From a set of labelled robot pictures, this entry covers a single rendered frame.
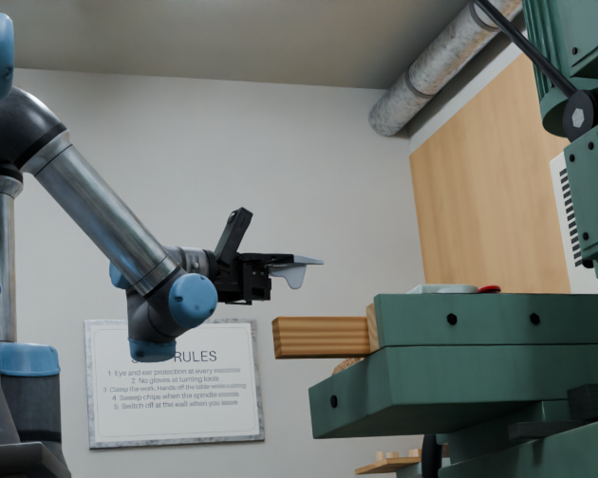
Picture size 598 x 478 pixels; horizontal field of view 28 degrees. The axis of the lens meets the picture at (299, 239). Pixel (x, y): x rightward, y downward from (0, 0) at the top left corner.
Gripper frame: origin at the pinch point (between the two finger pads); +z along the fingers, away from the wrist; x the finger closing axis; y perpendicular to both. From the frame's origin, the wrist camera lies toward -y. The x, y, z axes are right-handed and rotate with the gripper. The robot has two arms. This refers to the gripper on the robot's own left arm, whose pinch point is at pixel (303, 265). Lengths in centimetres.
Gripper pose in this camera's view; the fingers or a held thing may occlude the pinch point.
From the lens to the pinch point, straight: 209.4
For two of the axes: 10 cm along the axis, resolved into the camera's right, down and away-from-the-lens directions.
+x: 5.0, -1.7, -8.5
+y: 0.3, 9.8, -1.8
